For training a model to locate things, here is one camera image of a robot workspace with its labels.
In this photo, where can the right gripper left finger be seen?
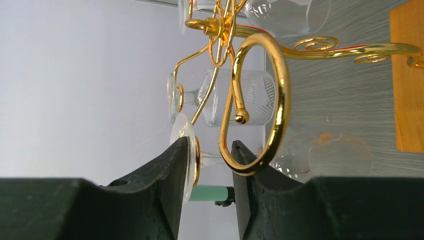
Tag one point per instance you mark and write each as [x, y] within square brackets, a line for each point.
[145, 204]

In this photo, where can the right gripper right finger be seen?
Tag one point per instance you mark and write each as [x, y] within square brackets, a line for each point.
[272, 206]

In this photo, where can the clear flute glass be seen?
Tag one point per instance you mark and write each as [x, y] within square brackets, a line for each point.
[304, 155]

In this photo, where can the orange wooden rack base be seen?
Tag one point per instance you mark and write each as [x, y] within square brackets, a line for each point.
[407, 26]

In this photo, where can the gold wire wine glass rack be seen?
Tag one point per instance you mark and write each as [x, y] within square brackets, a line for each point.
[219, 101]

